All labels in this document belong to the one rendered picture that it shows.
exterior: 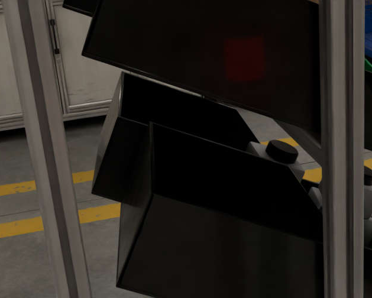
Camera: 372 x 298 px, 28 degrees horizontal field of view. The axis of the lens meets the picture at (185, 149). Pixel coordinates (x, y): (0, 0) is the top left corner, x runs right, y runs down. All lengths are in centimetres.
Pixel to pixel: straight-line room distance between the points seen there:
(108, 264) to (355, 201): 265
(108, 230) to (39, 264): 36
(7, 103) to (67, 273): 404
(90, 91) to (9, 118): 50
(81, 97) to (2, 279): 166
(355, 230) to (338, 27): 13
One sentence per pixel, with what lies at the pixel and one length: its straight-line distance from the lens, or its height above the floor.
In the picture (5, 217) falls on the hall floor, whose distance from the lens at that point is 362.
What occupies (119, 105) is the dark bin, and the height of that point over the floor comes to 137.
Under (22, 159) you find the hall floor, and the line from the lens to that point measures 423.
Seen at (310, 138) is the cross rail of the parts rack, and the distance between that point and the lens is 48.
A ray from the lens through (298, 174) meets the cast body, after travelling 69.
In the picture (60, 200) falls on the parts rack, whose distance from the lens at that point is 42.
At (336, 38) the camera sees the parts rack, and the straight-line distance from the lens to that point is 42.
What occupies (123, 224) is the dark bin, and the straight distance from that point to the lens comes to 55.
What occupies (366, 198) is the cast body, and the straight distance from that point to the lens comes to 72.
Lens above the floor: 158
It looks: 23 degrees down
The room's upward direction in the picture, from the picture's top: 6 degrees counter-clockwise
